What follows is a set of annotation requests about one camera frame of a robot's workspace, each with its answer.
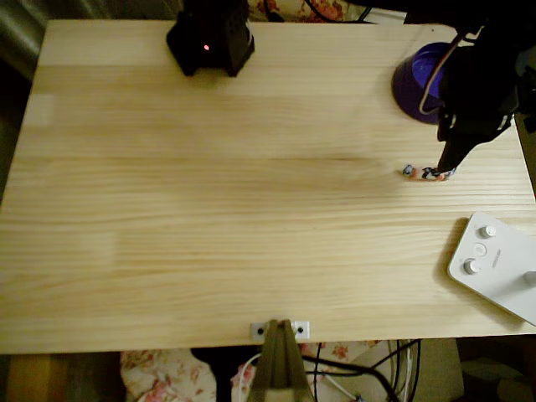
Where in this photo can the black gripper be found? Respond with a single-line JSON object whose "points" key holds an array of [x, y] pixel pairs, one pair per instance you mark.
{"points": [[464, 133]]}

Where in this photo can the olive camera stand post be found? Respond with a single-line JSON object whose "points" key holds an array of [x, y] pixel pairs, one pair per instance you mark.
{"points": [[276, 360]]}

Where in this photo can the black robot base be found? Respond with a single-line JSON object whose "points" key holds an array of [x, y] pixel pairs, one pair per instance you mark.
{"points": [[209, 58]]}

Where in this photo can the black camera box white label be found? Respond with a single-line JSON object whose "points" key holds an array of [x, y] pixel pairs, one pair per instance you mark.
{"points": [[528, 92]]}

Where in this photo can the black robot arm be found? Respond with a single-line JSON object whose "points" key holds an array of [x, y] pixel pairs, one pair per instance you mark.
{"points": [[481, 12]]}

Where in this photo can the floral cloth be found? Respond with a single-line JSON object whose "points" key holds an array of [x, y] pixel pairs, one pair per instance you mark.
{"points": [[326, 10], [159, 377]]}

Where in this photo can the white lamp base with knobs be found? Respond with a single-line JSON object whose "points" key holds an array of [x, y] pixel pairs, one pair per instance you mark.
{"points": [[502, 272]]}

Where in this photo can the purple bowl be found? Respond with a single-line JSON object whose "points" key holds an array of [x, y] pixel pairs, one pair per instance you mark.
{"points": [[410, 96]]}

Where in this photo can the white metal bracket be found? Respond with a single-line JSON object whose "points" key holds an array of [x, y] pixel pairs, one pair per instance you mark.
{"points": [[255, 331]]}

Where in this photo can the grey curtain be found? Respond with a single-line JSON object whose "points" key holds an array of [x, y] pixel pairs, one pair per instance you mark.
{"points": [[21, 25]]}

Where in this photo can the candy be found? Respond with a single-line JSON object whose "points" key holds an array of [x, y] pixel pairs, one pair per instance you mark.
{"points": [[419, 172]]}

